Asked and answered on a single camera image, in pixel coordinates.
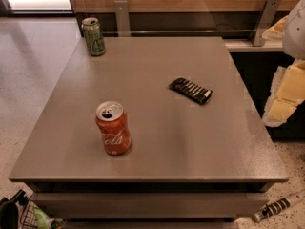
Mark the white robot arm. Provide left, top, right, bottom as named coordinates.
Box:
left=262, top=0, right=305, bottom=127

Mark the left metal bracket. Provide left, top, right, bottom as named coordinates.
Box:
left=114, top=0, right=131, bottom=37

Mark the metal bracket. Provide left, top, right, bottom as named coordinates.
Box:
left=114, top=0, right=131, bottom=37
left=251, top=0, right=281, bottom=47

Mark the black rxbar chocolate bar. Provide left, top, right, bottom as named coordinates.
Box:
left=169, top=77, right=213, bottom=105

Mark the red cola can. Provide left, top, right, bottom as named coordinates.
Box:
left=95, top=101, right=132, bottom=156

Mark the green soda can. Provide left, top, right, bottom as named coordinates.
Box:
left=82, top=17, right=106, bottom=56

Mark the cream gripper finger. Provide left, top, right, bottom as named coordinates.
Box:
left=262, top=60, right=305, bottom=127
left=262, top=16, right=288, bottom=40

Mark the green snack bag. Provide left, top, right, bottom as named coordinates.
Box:
left=32, top=207, right=64, bottom=229

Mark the black object bottom left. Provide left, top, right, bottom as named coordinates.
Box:
left=0, top=189, right=28, bottom=229

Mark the black white striped tube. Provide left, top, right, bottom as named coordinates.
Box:
left=253, top=192, right=304, bottom=223

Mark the grey table drawer front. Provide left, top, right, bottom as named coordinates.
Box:
left=32, top=193, right=267, bottom=219

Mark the right metal bracket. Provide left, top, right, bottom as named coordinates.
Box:
left=251, top=0, right=281, bottom=47

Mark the black wire basket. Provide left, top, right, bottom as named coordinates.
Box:
left=19, top=198, right=37, bottom=229

